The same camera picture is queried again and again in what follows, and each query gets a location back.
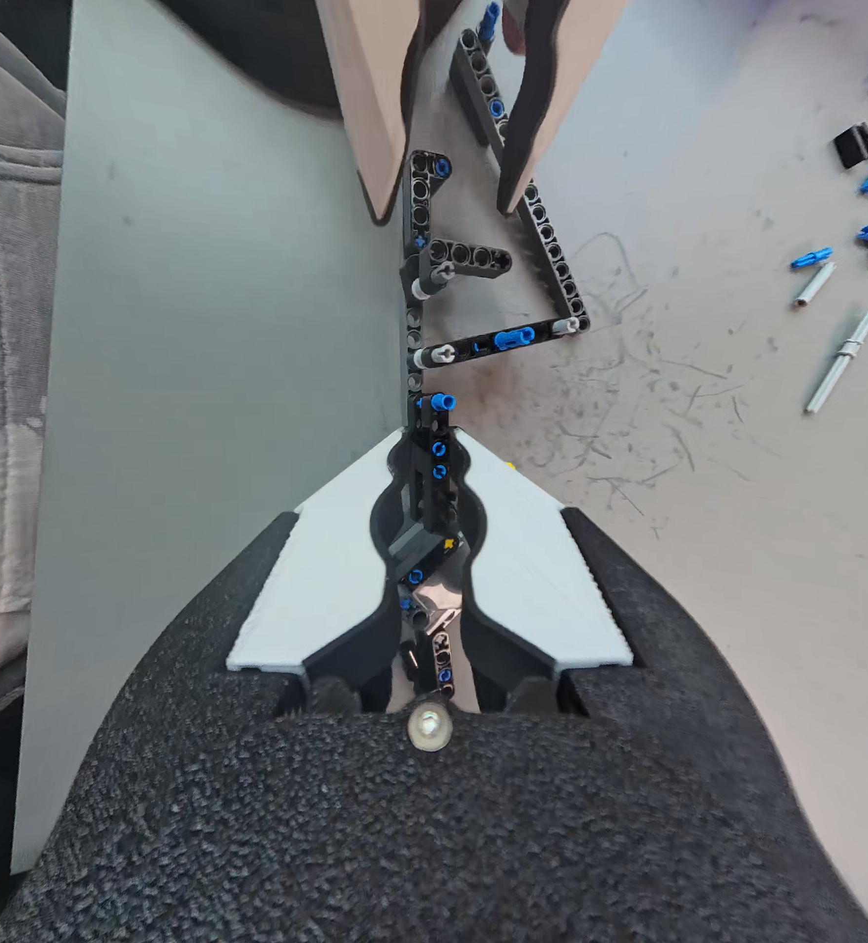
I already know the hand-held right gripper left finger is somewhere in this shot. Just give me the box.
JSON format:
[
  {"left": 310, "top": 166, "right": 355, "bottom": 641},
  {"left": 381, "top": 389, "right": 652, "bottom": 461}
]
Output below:
[{"left": 224, "top": 429, "right": 405, "bottom": 716}]

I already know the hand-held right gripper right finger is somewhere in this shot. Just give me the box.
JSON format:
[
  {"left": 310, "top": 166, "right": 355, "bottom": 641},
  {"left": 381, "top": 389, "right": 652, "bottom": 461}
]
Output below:
[{"left": 453, "top": 427, "right": 637, "bottom": 716}]

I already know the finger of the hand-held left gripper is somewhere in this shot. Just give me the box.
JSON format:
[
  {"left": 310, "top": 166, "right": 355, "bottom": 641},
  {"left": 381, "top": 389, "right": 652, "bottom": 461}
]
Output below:
[
  {"left": 496, "top": 0, "right": 628, "bottom": 216},
  {"left": 314, "top": 0, "right": 425, "bottom": 226}
]

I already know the long grey building beam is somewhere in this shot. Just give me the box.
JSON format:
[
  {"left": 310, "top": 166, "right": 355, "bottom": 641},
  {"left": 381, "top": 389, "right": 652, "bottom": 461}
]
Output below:
[{"left": 450, "top": 1, "right": 591, "bottom": 334}]

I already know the black building beam assembly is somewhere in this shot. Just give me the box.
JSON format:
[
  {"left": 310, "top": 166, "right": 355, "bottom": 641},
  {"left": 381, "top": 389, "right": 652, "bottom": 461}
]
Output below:
[{"left": 398, "top": 149, "right": 584, "bottom": 701}]

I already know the short grey tube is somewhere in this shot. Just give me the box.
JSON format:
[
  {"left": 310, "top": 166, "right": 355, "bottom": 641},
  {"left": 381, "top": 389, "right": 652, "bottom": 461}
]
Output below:
[{"left": 793, "top": 261, "right": 838, "bottom": 308}]

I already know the long grey axle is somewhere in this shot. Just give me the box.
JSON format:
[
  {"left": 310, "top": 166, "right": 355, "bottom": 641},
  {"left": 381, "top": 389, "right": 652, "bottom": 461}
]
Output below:
[{"left": 804, "top": 309, "right": 868, "bottom": 415}]

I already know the person's grey trouser leg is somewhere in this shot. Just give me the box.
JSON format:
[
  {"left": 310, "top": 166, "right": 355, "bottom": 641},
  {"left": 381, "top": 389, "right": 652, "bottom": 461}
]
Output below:
[{"left": 0, "top": 0, "right": 66, "bottom": 693}]

